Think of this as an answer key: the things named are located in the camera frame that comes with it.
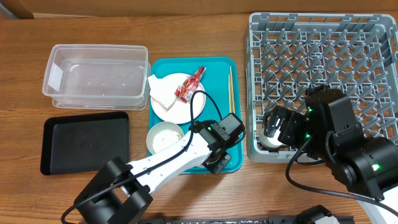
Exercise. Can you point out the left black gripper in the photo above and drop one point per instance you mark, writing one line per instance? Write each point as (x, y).
(219, 165)

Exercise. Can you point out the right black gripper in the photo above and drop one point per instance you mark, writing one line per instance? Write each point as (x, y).
(291, 119)

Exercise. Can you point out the white paper cup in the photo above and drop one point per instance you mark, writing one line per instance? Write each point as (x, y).
(270, 142)

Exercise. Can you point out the white rice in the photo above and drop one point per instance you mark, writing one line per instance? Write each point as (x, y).
(164, 139)

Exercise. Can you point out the grey bowl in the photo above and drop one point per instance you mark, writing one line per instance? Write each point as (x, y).
(159, 127)

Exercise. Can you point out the red snack wrapper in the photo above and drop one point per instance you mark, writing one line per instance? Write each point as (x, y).
(189, 86)

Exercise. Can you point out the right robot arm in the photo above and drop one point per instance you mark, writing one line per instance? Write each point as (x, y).
(330, 132)

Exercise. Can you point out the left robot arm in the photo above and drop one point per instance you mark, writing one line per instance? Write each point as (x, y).
(121, 192)

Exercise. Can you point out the white pink bowl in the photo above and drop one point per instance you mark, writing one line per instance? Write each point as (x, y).
(200, 165)

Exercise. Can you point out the white round plate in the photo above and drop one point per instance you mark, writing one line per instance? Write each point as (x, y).
(179, 112)

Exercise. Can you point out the grey dish rack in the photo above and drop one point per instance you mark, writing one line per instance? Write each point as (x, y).
(285, 53)

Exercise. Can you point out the left wooden chopstick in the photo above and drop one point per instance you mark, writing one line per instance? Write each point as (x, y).
(229, 93)

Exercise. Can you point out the wooden chopstick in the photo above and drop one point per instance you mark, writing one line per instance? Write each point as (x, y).
(232, 90)
(229, 93)

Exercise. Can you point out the right wooden chopstick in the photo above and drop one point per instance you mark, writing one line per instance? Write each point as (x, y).
(232, 90)

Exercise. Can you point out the crumpled white napkin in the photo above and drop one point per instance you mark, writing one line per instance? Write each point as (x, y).
(162, 90)

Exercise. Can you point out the black tray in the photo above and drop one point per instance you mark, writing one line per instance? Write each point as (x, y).
(83, 143)

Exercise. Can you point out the clear plastic bin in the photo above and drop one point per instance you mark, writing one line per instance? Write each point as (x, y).
(98, 76)

